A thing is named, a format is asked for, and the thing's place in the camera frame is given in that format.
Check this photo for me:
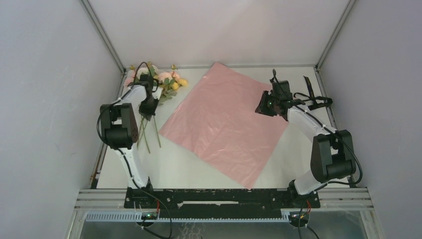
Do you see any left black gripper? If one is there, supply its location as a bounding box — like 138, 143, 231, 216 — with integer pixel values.
138, 96, 159, 121

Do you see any fake flower bouquet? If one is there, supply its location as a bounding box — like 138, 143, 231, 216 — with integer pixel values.
124, 62, 188, 153

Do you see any black ribbon strap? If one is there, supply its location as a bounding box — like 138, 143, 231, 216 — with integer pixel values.
293, 76, 333, 111

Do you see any purple pink wrapping paper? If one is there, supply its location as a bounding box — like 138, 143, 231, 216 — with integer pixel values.
159, 63, 288, 189

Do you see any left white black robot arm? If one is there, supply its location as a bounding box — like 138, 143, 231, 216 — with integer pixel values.
97, 74, 159, 189

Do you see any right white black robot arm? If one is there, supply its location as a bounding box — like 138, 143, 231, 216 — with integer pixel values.
255, 78, 361, 207

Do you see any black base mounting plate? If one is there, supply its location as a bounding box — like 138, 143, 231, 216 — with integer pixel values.
123, 188, 320, 218

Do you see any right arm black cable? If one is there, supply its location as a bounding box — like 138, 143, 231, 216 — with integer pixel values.
269, 68, 363, 239

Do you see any aluminium frame rail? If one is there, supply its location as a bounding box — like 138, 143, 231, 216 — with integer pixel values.
75, 188, 375, 212

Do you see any white slotted cable duct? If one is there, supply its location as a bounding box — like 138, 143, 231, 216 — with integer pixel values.
85, 211, 299, 223

